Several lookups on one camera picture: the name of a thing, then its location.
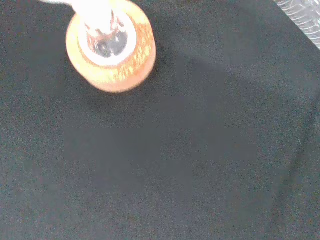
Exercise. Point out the clear glass round-bottom flask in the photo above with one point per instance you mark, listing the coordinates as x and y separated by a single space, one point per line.
110 45

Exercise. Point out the black bench cloth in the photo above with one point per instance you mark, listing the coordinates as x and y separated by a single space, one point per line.
175 150

